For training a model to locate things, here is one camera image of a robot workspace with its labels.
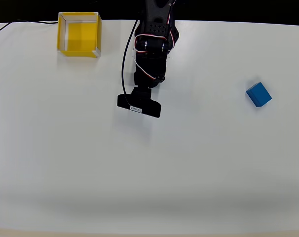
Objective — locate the yellow open cardboard box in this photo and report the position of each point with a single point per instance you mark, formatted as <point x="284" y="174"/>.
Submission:
<point x="83" y="34"/>

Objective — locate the blue cube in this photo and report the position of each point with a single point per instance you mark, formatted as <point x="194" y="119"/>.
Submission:
<point x="259" y="95"/>

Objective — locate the black gripper-mounted webcam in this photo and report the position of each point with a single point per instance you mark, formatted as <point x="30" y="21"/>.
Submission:
<point x="149" y="108"/>

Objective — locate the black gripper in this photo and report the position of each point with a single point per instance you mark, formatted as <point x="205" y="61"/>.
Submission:
<point x="147" y="79"/>

